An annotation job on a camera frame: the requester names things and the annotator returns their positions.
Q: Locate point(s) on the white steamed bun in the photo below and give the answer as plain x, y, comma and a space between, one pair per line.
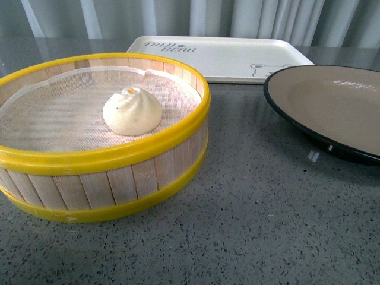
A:
132, 112

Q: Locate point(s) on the beige plate with black rim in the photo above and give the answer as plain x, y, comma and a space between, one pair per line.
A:
337, 107

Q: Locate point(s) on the white bear print tray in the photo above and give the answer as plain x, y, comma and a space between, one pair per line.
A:
224, 60

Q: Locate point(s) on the yellow rimmed bamboo steamer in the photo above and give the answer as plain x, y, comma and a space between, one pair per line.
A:
112, 182

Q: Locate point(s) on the white mesh steamer cloth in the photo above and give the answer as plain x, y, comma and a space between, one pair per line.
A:
65, 113

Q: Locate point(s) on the grey pleated curtain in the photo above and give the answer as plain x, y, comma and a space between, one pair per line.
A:
334, 24

